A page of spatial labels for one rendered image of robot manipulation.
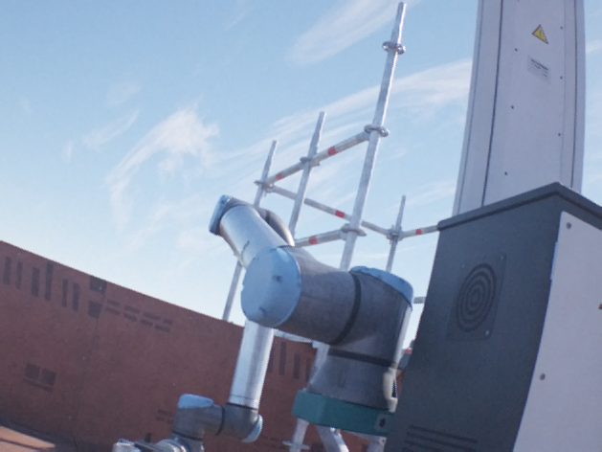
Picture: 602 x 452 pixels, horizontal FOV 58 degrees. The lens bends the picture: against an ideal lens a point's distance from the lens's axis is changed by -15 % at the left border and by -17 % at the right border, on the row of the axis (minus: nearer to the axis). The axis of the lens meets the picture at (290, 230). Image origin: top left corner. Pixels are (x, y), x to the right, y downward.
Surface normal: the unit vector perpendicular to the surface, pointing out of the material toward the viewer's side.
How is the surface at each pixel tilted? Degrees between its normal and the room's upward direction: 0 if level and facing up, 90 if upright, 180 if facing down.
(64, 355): 90
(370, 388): 70
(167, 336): 90
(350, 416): 90
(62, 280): 90
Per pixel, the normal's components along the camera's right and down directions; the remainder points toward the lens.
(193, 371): 0.40, -0.11
